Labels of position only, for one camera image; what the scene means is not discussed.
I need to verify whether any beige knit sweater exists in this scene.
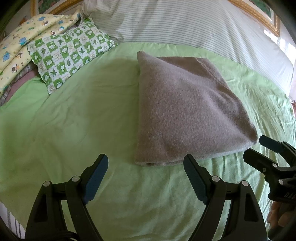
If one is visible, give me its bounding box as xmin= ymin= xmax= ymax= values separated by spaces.
xmin=135 ymin=51 xmax=258 ymax=166

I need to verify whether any person's right hand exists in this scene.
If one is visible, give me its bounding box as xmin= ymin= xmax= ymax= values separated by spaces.
xmin=267 ymin=201 xmax=295 ymax=229

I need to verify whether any green bed sheet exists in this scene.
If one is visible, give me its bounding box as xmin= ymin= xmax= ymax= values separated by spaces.
xmin=1 ymin=43 xmax=295 ymax=240

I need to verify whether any mauve folded blanket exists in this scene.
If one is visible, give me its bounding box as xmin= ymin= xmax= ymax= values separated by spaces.
xmin=1 ymin=62 xmax=39 ymax=105

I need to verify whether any white striped pillow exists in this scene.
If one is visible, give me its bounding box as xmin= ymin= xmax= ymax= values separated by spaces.
xmin=81 ymin=1 xmax=294 ymax=94

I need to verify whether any green patterned small pillow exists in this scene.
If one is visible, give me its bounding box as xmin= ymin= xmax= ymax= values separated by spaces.
xmin=27 ymin=18 xmax=117 ymax=94

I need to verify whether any gold framed headboard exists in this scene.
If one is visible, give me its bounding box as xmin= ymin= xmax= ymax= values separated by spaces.
xmin=30 ymin=0 xmax=280 ymax=37

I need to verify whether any yellow cartoon print blanket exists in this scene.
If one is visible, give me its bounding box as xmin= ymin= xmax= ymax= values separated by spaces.
xmin=1 ymin=9 xmax=80 ymax=94

